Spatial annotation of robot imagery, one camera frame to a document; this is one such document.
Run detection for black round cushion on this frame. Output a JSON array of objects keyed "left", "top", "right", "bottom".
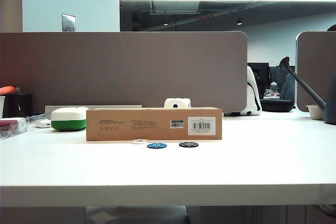
[{"left": 260, "top": 99, "right": 295, "bottom": 112}]

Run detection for clear plastic box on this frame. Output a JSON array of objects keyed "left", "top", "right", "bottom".
[{"left": 0, "top": 117, "right": 28, "bottom": 140}]

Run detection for black computer monitor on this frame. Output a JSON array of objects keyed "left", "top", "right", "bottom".
[{"left": 248, "top": 62, "right": 270, "bottom": 96}]

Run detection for black cup container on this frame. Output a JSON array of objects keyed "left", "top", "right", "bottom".
[{"left": 5, "top": 93, "right": 34, "bottom": 118}]

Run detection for white paper bowl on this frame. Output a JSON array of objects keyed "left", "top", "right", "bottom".
[{"left": 305, "top": 104, "right": 326, "bottom": 120}]

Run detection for white and green case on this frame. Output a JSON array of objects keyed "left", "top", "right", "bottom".
[{"left": 50, "top": 106, "right": 89, "bottom": 132}]

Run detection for metal wall outlet plate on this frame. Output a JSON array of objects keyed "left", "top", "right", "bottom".
[{"left": 61, "top": 13, "right": 77, "bottom": 32}]

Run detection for brown rectangular cardboard box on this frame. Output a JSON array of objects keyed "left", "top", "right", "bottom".
[{"left": 86, "top": 106, "right": 223, "bottom": 141}]

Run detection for wide grey desk partition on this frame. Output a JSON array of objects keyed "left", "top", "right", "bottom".
[{"left": 0, "top": 31, "right": 249, "bottom": 113}]

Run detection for dark grey watering can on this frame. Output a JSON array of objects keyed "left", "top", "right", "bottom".
[{"left": 279, "top": 56, "right": 336, "bottom": 125}]

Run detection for orange soft item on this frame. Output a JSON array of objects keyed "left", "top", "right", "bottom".
[{"left": 0, "top": 85, "right": 16, "bottom": 95}]

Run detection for small white earbuds case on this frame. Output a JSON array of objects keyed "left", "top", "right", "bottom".
[{"left": 35, "top": 118, "right": 53, "bottom": 128}]

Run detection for white and black plush toy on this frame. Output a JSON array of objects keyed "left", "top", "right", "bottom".
[{"left": 231, "top": 65, "right": 263, "bottom": 116}]

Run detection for dark blue office chair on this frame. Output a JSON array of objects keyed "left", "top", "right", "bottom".
[{"left": 280, "top": 73, "right": 296, "bottom": 101}]

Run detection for white dice with blue dot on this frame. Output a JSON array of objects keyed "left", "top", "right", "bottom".
[{"left": 164, "top": 98, "right": 192, "bottom": 109}]

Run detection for narrow grey desk partition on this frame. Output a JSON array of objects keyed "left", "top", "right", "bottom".
[{"left": 296, "top": 30, "right": 336, "bottom": 112}]

